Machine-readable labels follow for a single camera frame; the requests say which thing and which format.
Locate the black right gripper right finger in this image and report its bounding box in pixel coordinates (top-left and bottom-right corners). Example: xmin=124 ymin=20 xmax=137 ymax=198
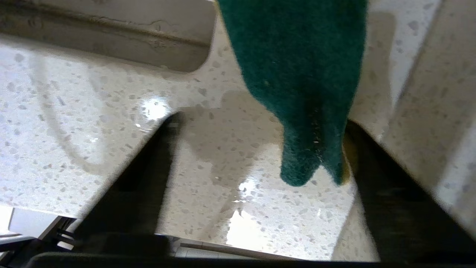
xmin=344 ymin=120 xmax=476 ymax=263

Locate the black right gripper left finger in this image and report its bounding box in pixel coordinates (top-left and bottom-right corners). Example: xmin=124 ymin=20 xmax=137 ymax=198
xmin=73 ymin=112 xmax=184 ymax=257

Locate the green and yellow sponge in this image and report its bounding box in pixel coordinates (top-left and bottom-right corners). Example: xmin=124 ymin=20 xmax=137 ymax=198
xmin=216 ymin=0 xmax=369 ymax=186

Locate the stainless steel sink basin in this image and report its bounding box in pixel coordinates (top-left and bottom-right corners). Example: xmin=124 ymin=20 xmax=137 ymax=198
xmin=0 ymin=0 xmax=218 ymax=73

